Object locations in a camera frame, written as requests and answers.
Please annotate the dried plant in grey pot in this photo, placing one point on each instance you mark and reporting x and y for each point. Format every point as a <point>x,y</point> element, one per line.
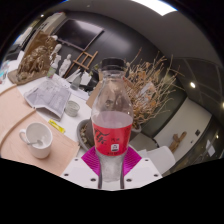
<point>150,93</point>

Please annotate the white ceramic mug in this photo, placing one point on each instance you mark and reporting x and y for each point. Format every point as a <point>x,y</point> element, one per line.
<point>41,148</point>

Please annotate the small white round cup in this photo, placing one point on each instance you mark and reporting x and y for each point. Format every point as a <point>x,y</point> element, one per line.
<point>72,109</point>

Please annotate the green-tinted spray bottle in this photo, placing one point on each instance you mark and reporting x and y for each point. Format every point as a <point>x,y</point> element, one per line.
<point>51,71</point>

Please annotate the long ceiling light strip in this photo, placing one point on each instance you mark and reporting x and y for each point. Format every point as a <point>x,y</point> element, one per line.
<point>156,6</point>

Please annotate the wooden jointed figure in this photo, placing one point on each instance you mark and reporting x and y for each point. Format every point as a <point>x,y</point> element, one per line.
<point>176,141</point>

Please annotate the open printed magazine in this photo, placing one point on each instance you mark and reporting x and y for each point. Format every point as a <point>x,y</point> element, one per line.
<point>48,96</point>

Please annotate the yellow packet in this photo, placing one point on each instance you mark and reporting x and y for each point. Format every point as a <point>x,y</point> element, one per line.
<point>56,126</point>

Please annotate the white plastic chair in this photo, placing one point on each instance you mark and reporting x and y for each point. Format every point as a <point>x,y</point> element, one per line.
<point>160,156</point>

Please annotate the light wooden drawing board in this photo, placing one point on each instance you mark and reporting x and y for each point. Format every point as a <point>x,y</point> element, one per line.
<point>20,116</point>

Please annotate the dark grey spray bottle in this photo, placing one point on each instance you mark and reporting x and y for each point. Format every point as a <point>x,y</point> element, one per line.
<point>76,81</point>

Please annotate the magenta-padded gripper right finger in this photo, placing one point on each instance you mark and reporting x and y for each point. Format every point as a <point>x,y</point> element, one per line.
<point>143,171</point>

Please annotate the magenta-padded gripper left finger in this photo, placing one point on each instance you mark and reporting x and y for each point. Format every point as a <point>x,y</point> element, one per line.
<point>81,171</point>

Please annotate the wooden easel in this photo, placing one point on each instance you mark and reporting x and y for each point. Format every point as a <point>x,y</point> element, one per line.
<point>81,63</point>

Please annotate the brown cardboard box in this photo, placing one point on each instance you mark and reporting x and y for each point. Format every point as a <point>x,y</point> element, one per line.
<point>94,96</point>

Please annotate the large black wall screen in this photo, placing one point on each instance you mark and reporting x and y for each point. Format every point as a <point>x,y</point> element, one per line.
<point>80,33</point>

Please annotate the clear drink bottle red label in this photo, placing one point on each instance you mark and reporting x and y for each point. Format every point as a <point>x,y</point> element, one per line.
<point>112,136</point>

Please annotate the colourful printed book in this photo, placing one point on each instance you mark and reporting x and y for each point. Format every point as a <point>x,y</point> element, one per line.
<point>3,71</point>

